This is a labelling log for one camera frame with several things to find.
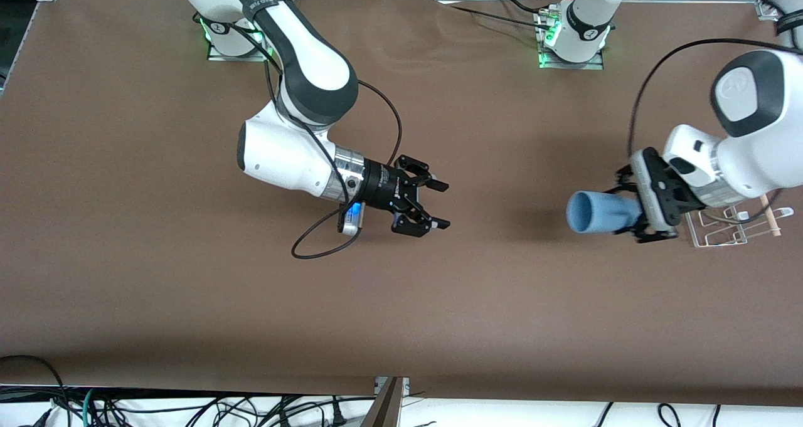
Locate tangled black floor cables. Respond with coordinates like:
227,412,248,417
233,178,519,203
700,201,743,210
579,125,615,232
94,394,377,427

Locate wooden rack rod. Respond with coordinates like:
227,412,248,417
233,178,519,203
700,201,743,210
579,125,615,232
760,194,782,238

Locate black looped floor cable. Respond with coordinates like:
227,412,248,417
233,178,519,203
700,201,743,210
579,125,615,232
0,354,71,427

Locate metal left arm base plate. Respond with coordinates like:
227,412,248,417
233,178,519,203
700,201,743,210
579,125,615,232
536,7,607,71

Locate aluminium table frame beam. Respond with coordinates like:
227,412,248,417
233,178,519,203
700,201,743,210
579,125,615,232
360,376,411,427

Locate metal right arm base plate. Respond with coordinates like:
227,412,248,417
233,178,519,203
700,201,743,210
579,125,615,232
206,37,274,63

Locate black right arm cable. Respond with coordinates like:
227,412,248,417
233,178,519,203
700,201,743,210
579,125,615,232
191,13,404,260

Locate white wire cup rack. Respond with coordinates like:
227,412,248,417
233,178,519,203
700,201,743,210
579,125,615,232
683,204,795,248

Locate blue plastic cup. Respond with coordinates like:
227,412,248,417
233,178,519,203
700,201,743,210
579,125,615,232
566,191,645,235

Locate black cable on table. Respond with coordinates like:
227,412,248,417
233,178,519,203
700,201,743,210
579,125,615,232
433,0,556,31

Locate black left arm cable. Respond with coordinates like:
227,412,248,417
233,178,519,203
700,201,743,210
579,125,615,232
627,38,803,162

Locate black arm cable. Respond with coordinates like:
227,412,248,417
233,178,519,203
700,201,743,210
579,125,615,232
627,38,803,162
191,13,404,260

